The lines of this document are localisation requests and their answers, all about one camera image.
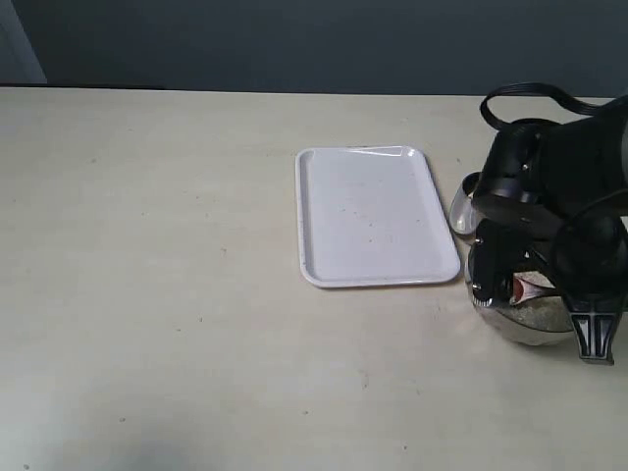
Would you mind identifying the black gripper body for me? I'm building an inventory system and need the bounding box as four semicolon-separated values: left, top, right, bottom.
524;210;627;314

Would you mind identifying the dark red wooden spoon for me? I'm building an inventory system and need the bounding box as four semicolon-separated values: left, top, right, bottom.
509;275;553;306

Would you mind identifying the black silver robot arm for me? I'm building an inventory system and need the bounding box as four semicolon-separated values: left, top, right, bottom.
466;98;627;364

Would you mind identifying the steel bowl of rice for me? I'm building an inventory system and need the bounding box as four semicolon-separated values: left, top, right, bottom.
464;249;573;346

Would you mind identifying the small steel cup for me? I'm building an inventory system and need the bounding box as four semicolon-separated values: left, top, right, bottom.
448;172;484;245

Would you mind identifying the white plastic tray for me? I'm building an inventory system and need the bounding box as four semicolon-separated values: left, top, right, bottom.
294;145;461;288

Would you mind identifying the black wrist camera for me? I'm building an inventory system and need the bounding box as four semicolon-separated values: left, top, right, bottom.
468;219;514;307

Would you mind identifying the black cable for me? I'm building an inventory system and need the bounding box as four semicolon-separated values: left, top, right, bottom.
479;83;628;305

